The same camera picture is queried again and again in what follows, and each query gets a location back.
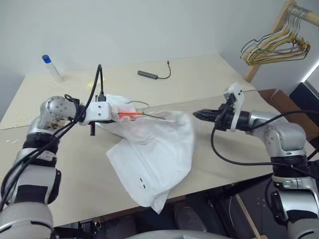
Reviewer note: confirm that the grey-beige table sheet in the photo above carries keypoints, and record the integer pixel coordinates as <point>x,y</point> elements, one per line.
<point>87,186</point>

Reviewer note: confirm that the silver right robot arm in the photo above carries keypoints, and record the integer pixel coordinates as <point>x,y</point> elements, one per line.
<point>281,139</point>

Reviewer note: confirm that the white tube with blue cap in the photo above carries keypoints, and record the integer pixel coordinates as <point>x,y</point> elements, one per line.
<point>53,69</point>

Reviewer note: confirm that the dark rounded shape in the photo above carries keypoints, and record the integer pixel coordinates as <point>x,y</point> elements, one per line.
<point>188,216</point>

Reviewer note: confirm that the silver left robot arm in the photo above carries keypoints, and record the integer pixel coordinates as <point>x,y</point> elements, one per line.
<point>32,184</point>

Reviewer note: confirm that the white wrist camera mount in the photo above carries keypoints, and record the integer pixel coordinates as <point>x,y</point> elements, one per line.
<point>238,99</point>
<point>99,112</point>

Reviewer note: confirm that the thin wooden stick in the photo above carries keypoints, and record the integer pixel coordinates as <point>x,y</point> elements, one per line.
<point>249,216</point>

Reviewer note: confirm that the black box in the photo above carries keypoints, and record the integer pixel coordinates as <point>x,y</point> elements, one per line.
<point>306,99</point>

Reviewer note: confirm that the white garment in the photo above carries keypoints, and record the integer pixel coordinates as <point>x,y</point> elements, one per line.
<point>154,154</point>

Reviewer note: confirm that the wooden clothes rack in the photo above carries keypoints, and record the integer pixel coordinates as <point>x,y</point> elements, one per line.
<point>252,72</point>

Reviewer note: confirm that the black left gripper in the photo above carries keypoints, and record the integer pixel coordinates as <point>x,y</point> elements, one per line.
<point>92,129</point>

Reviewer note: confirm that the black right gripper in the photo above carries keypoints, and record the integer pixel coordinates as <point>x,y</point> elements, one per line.
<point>224,119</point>

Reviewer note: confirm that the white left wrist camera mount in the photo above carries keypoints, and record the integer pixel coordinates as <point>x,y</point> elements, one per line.
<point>99,112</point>

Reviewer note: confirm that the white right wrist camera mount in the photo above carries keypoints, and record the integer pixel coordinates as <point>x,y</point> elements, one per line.
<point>238,99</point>

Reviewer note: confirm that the orange clothes hanger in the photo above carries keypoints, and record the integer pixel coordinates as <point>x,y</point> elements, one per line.
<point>129,114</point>

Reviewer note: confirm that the light beige table sheet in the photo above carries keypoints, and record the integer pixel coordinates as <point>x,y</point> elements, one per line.
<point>199,82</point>

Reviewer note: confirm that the brown cardboard box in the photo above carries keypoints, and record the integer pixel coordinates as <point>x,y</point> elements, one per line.
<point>279,99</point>

